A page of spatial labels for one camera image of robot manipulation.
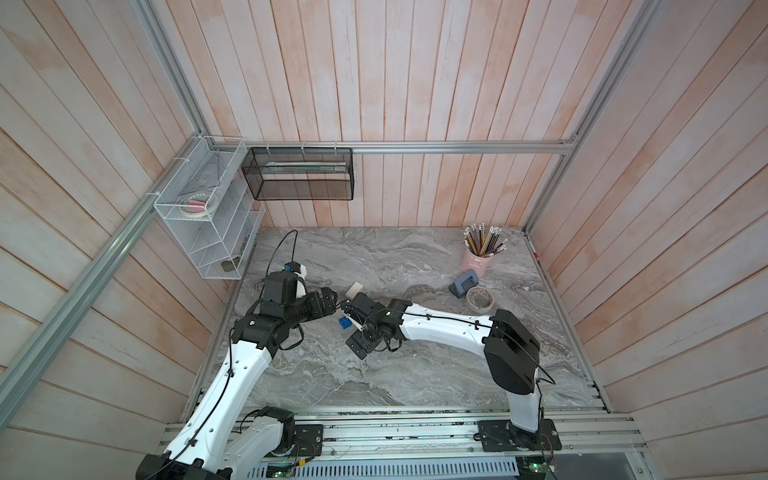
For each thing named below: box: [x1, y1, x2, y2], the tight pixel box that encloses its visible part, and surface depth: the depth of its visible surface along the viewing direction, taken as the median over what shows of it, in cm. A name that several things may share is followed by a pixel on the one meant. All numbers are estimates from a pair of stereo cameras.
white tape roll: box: [466, 286, 495, 314], surface depth 102 cm
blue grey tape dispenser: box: [448, 268, 479, 299], surface depth 103 cm
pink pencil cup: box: [461, 249, 494, 278], surface depth 103 cm
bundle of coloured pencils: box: [463, 222, 508, 257], surface depth 103 cm
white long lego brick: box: [345, 281, 363, 299], surface depth 103 cm
